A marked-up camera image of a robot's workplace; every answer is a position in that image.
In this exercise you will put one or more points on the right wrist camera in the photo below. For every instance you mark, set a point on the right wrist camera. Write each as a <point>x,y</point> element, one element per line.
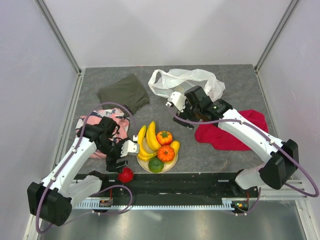
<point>178,100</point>

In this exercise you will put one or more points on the olive green cloth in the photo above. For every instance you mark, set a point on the olive green cloth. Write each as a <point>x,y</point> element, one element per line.
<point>128,92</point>

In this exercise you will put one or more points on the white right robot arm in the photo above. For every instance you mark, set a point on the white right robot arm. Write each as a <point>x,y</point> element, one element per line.
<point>279,157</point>

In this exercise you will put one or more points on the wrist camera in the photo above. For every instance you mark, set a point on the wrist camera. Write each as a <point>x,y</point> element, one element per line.
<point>178,100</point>
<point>130,147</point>

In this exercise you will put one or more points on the light blue ceramic plate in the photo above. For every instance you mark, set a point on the light blue ceramic plate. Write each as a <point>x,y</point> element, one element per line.
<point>144,164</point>

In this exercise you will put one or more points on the yellow fake banana bunch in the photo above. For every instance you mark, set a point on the yellow fake banana bunch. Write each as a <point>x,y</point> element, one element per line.
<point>148,143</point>

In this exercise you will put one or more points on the red fake apple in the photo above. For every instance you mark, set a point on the red fake apple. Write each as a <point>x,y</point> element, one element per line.
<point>126,175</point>

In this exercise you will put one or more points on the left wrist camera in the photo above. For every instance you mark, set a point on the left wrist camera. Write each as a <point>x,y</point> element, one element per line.
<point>130,147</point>

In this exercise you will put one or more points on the orange fake persimmon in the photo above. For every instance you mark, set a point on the orange fake persimmon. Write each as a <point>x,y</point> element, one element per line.
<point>164,138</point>

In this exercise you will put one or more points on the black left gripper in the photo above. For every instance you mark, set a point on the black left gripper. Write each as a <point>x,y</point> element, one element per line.
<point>111,162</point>

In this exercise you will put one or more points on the yellow fake mango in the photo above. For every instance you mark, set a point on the yellow fake mango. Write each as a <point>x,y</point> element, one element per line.
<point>176,146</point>

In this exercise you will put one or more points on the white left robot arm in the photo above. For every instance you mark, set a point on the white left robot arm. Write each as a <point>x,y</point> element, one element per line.
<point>55,196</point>

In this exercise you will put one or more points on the green fake lime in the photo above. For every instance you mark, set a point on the green fake lime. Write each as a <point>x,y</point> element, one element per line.
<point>155,165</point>

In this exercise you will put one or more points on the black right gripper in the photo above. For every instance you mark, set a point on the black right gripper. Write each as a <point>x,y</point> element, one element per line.
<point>184,114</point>

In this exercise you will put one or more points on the white plastic bag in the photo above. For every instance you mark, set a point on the white plastic bag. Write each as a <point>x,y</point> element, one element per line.
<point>164,83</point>

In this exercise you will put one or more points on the grey cable duct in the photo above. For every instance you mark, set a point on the grey cable duct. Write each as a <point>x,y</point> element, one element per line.
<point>95,204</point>

